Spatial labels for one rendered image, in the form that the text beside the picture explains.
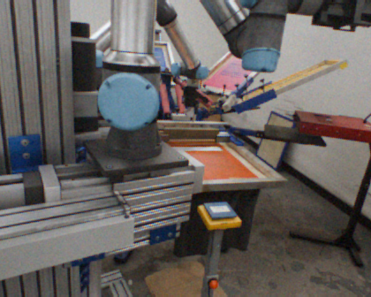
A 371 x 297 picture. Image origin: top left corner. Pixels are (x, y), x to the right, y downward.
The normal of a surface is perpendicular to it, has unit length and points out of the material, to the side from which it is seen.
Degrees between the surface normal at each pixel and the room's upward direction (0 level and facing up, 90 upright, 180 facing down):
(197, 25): 90
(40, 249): 90
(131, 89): 98
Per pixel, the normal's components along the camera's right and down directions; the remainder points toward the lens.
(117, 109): 0.07, 0.46
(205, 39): 0.29, 0.34
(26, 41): 0.51, 0.33
